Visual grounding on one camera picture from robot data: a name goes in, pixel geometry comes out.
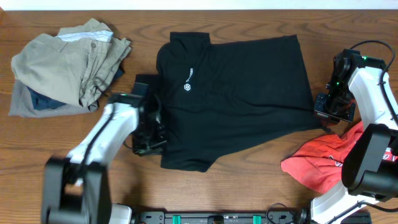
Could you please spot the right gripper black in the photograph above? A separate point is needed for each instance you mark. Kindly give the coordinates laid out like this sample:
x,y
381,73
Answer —
x,y
333,111

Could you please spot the folded grey garment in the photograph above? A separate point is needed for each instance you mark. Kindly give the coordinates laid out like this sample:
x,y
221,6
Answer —
x,y
21,105

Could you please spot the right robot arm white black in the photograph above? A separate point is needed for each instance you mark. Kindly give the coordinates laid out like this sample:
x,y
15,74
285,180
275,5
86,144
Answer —
x,y
359,82

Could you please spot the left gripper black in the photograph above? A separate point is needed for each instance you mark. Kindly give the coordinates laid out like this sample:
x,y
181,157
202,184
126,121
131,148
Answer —
x,y
149,145

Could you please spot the folded navy garment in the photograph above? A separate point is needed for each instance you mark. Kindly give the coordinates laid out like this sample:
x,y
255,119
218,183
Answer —
x,y
42,102

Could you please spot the folded khaki pants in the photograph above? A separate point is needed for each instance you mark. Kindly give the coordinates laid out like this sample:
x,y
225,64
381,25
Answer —
x,y
74,66

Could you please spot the black polo shirt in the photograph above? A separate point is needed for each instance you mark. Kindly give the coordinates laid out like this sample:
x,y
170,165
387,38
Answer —
x,y
218,99

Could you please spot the red printed t-shirt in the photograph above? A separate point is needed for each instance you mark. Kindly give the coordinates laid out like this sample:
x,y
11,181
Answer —
x,y
311,161

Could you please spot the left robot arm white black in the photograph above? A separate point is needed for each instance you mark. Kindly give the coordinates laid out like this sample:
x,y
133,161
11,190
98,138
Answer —
x,y
76,188

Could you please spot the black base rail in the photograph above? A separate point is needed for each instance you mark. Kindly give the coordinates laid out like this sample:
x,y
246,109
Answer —
x,y
217,218

